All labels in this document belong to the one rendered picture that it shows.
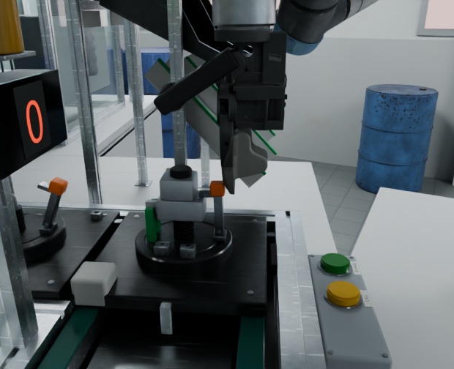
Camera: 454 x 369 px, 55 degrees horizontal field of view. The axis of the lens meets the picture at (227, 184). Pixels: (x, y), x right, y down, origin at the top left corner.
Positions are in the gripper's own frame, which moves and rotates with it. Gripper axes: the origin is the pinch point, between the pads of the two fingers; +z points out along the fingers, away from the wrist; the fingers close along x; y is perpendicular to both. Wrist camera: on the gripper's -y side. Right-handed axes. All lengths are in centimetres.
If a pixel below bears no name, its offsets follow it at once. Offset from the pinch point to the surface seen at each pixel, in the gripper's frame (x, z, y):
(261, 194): 48, 21, 5
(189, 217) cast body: -2.2, 4.2, -5.0
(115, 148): 106, 28, -53
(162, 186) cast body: -2.2, -0.4, -8.4
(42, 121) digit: -17.6, -12.6, -15.4
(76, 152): 78, 21, -57
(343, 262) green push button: -2.2, 10.2, 16.3
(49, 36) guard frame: 86, -15, -64
